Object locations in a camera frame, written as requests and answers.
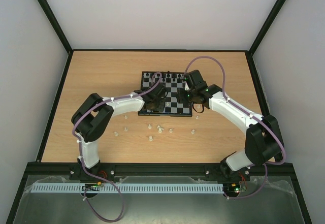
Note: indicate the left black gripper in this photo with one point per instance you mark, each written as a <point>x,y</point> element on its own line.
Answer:
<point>161,107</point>

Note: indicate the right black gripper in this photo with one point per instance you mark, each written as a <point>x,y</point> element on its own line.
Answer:
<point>187,97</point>

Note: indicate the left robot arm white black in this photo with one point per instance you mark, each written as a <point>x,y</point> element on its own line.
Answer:
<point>91,119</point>

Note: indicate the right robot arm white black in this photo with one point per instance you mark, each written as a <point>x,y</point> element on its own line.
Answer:
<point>263,139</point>

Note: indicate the black and white chessboard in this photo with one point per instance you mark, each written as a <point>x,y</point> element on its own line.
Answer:
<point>172,81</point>

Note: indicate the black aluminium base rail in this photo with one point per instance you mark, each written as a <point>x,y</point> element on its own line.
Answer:
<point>208,171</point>

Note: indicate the light blue slotted cable duct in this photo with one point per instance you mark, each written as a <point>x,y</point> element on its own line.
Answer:
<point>128,188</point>

